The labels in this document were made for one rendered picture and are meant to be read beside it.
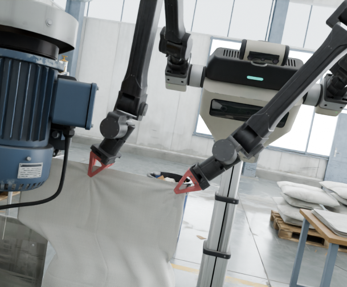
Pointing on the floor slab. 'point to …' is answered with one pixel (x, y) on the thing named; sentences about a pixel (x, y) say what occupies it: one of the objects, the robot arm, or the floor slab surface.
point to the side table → (309, 217)
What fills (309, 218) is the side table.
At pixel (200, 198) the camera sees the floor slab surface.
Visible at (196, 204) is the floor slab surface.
